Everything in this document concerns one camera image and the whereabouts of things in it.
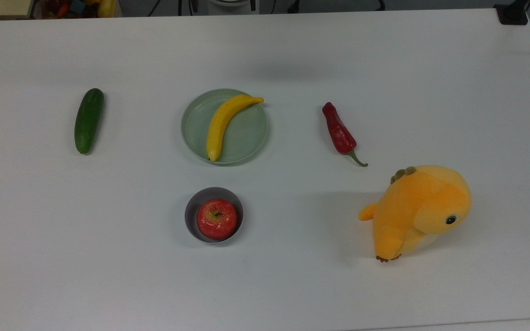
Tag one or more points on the dark green cucumber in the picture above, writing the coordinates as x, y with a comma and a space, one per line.
89, 122

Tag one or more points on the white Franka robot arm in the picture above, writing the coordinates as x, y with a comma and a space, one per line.
233, 3

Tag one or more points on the small grey metal bowl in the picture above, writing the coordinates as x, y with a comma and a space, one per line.
191, 214

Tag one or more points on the pale green round plate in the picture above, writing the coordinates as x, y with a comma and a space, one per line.
249, 133

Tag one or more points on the yellow banana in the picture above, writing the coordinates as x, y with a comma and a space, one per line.
219, 124

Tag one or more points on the red apple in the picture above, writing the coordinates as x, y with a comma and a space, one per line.
216, 220

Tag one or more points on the red chili pepper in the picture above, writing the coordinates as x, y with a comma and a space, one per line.
337, 131

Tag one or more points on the orange plush toy animal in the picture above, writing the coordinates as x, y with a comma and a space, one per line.
412, 211

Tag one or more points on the yellow toy fruit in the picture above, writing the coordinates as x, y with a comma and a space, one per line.
106, 8

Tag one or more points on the box of colourful toy food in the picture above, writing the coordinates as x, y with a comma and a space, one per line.
67, 8

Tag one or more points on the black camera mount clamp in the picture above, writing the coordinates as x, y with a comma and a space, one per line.
511, 14

